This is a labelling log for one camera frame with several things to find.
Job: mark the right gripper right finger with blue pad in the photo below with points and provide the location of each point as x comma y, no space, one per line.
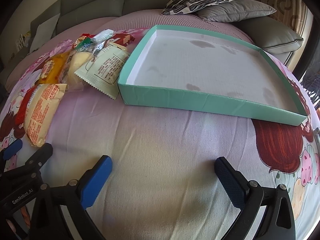
248,196

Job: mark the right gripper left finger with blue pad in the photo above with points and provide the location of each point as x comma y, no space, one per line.
78,195

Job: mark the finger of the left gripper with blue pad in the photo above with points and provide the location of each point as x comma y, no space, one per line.
12,149

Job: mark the tan red printed snack packet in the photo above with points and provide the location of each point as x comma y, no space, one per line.
37,109

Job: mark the orange yellow cake packet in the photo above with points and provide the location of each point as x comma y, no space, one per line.
52,68

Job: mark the clear bag round bun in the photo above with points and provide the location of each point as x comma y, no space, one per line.
74,61

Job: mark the beige white printed snack pouch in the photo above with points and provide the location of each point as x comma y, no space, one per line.
102,72

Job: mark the green snack packet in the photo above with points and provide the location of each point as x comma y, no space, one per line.
84,45

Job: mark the red candy shaped snack packet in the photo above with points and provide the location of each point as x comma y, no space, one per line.
81,38

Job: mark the white green cracker packet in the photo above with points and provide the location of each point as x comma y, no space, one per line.
102,36

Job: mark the dark red snack box packet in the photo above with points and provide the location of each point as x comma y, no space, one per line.
122,39

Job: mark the pink swiss roll packet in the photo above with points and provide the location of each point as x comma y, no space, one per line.
61,47

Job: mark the pink cartoon print cloth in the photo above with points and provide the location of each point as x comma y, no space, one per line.
162,185

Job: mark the books on sofa ledge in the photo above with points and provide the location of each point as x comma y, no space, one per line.
23,40

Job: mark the light grey cushion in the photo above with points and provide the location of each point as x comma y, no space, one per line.
44,33

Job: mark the teal cardboard tray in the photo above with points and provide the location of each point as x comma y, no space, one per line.
205,71

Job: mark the grey sofa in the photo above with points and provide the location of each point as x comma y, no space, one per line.
74,12

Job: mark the grey pillow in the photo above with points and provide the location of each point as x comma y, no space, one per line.
235,11

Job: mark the patterned curtain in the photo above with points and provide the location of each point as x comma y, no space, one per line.
294,14

